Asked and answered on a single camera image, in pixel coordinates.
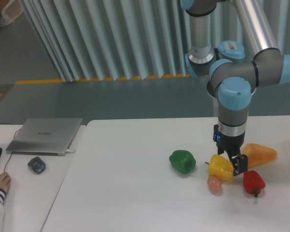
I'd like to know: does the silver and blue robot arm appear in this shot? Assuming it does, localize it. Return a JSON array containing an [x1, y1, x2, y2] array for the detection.
[[180, 0, 290, 175]]

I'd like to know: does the orange triangular bread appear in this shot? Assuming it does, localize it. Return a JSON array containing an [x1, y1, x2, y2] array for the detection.
[[242, 143, 277, 168]]

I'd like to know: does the yellow bell pepper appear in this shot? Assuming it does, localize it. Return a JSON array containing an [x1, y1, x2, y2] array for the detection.
[[205, 154, 233, 181]]

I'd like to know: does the person's hand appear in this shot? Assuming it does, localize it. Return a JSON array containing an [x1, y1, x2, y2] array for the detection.
[[0, 172, 11, 193]]

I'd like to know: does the silver laptop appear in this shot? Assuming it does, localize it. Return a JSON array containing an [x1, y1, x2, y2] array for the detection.
[[6, 118, 82, 156]]

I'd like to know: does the green bell pepper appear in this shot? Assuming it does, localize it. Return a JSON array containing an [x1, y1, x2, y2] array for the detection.
[[169, 150, 196, 174]]

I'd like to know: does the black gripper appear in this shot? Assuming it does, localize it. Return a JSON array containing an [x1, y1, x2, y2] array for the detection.
[[213, 124, 248, 176]]

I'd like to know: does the dark grey earbuds case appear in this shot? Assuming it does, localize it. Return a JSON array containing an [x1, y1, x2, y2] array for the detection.
[[28, 157, 46, 174]]

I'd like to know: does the black mouse cable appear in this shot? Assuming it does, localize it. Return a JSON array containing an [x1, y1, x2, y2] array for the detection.
[[0, 123, 23, 174]]

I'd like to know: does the cardboard box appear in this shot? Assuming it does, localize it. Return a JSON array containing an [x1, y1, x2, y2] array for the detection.
[[0, 0, 23, 28]]

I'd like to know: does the brown egg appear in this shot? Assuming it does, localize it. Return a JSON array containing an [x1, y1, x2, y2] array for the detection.
[[207, 176, 222, 193]]

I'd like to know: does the white pleated curtain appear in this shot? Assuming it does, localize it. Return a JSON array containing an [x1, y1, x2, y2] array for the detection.
[[18, 0, 259, 84]]

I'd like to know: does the red bell pepper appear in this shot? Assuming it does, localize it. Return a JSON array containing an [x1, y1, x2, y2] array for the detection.
[[243, 170, 266, 198]]

